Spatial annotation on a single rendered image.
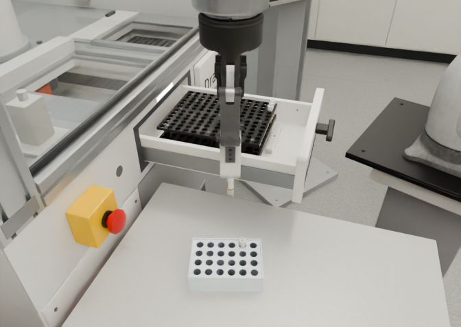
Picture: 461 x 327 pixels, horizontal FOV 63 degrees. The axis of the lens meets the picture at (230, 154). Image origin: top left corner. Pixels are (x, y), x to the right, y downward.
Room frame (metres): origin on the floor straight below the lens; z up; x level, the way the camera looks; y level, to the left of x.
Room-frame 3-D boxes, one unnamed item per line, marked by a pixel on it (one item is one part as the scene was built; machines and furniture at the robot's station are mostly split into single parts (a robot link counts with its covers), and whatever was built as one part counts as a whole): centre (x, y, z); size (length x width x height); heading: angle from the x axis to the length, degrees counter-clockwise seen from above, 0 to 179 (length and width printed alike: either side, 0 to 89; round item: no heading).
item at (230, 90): (0.40, 0.00, 1.14); 0.05 x 0.02 x 0.05; 179
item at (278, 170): (0.72, 0.03, 0.86); 0.40 x 0.26 x 0.06; 73
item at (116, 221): (0.42, 0.19, 0.88); 0.04 x 0.03 x 0.04; 163
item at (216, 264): (0.41, 0.01, 0.78); 0.12 x 0.08 x 0.04; 89
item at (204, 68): (1.05, 0.04, 0.87); 0.29 x 0.02 x 0.11; 163
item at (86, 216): (0.43, 0.22, 0.88); 0.07 x 0.05 x 0.07; 163
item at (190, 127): (0.72, 0.02, 0.87); 0.22 x 0.18 x 0.06; 73
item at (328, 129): (0.65, -0.19, 0.91); 0.07 x 0.04 x 0.01; 163
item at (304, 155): (0.66, -0.17, 0.87); 0.29 x 0.02 x 0.11; 163
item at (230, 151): (0.41, 0.00, 1.02); 0.03 x 0.01 x 0.05; 179
